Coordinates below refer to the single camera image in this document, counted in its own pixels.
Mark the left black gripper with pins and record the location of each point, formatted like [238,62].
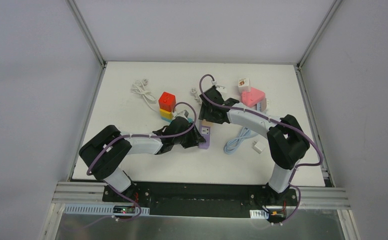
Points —
[191,135]

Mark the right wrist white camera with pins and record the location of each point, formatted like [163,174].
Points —
[221,89]

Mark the purple power strip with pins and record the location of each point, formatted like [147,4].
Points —
[205,132]

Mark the white cube adapter with picture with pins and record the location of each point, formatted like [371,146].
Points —
[244,85]

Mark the red cube adapter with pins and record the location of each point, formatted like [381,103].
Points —
[167,101]

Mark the yellow cube adapter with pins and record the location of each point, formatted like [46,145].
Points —
[166,115]

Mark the pink triangular power socket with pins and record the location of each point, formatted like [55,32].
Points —
[252,97]

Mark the white USB charger plug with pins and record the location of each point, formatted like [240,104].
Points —
[258,146]

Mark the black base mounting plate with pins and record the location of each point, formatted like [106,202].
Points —
[214,209]

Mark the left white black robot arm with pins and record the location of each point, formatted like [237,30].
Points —
[106,150]

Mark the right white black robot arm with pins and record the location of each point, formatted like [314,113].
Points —
[286,145]

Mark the light blue power strip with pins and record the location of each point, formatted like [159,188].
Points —
[262,106]

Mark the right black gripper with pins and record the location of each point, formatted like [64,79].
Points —
[210,105]

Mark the beige cube adapter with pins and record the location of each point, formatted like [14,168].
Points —
[206,123]

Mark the aluminium frame rail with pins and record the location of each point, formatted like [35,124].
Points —
[152,193]

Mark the teal power strip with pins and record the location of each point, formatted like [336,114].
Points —
[190,120]

